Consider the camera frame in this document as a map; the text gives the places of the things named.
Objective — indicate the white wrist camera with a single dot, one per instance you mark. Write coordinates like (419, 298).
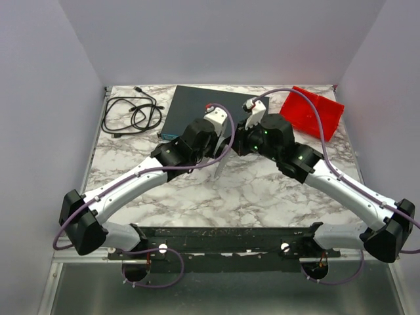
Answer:
(256, 109)
(216, 115)

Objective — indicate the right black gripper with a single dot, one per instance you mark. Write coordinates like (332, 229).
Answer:
(240, 144)

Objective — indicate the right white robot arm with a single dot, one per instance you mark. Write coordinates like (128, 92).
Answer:
(386, 223)

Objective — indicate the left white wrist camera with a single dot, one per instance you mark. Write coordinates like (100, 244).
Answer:
(216, 115)

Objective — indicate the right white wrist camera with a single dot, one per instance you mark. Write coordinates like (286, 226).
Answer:
(256, 109)

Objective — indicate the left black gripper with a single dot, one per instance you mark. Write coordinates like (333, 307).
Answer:
(212, 148)

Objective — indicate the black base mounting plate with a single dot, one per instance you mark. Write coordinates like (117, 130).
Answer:
(222, 250)

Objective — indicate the white cable spool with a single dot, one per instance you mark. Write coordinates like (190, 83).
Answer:
(220, 165)

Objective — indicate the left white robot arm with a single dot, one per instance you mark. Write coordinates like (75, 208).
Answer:
(85, 218)

